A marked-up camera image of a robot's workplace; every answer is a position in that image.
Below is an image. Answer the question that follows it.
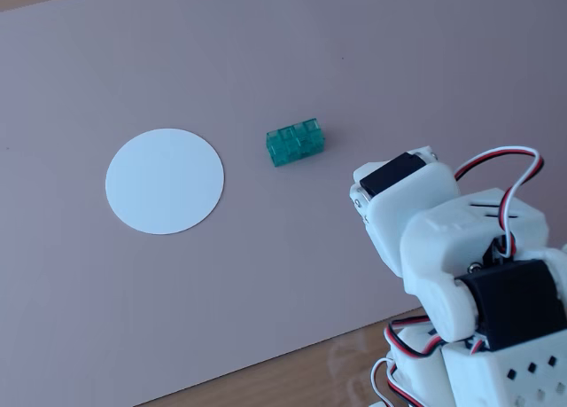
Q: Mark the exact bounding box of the red white black gripper cable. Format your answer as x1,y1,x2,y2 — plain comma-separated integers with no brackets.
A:
451,145,546,261

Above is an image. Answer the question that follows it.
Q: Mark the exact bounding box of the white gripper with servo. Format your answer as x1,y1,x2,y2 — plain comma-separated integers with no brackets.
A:
348,145,460,278

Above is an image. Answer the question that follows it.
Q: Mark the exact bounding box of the pale grey-pink table mat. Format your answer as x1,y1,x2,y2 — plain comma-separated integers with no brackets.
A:
0,0,567,407

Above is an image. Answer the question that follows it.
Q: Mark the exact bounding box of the red white black base cable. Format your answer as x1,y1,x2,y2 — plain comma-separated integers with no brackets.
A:
383,316,445,360

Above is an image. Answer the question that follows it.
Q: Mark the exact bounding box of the thin white looped cable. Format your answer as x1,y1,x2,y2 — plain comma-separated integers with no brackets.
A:
369,356,416,407

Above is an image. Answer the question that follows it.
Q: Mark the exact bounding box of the white paper circle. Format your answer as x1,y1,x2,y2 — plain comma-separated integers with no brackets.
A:
105,128,226,236

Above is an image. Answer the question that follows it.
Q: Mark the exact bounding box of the teal transparent lego brick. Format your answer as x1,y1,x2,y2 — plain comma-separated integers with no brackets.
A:
265,117,325,169

